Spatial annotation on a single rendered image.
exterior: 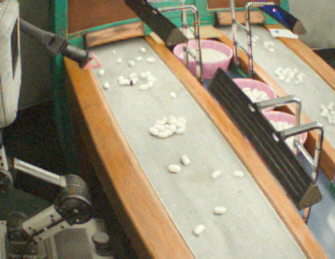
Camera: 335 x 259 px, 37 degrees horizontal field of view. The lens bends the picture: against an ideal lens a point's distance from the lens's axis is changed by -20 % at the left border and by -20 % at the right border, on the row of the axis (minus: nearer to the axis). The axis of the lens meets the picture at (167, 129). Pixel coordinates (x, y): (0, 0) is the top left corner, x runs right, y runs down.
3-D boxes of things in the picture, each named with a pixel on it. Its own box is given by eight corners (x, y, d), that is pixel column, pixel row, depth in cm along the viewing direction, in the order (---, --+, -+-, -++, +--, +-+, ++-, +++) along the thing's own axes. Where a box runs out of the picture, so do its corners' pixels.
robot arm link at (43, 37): (-11, 22, 209) (2, 1, 208) (-9, 22, 214) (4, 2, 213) (53, 58, 219) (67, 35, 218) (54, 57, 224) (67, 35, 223)
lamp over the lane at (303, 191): (298, 212, 122) (303, 189, 118) (206, 90, 173) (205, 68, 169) (321, 201, 124) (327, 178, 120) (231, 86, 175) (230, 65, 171)
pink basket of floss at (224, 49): (220, 86, 252) (219, 66, 247) (163, 74, 263) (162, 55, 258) (241, 64, 271) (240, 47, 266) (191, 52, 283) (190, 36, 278)
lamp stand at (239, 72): (251, 92, 248) (245, 3, 224) (232, 72, 264) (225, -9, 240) (285, 86, 252) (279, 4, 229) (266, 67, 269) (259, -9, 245)
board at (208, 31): (158, 45, 270) (158, 42, 269) (148, 35, 282) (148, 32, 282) (222, 37, 278) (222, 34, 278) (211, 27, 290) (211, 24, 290)
